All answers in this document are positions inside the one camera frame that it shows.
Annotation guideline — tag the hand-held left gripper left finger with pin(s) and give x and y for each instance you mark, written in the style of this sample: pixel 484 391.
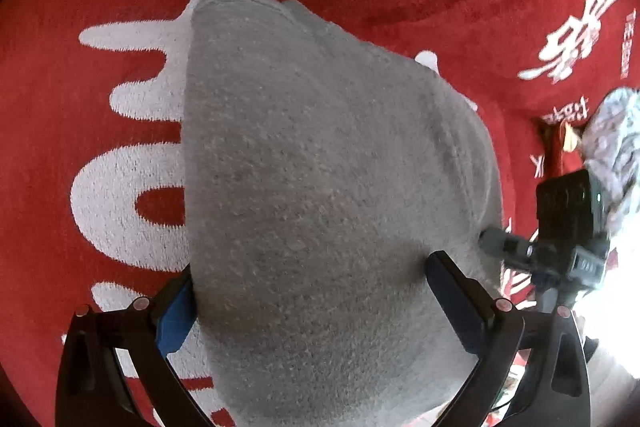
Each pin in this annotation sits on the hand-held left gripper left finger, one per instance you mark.
pixel 175 319

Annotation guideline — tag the grey fleece garment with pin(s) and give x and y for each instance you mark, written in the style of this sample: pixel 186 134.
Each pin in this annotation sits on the grey fleece garment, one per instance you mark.
pixel 325 207

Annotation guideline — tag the grey patterned cloth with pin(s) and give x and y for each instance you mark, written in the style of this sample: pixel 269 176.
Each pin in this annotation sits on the grey patterned cloth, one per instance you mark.
pixel 612 147

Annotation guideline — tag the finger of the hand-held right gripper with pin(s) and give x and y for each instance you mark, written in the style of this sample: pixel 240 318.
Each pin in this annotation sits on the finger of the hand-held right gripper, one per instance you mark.
pixel 505 247

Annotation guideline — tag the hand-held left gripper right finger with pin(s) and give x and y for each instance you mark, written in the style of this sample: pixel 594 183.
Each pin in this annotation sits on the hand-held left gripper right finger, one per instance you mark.
pixel 460 307

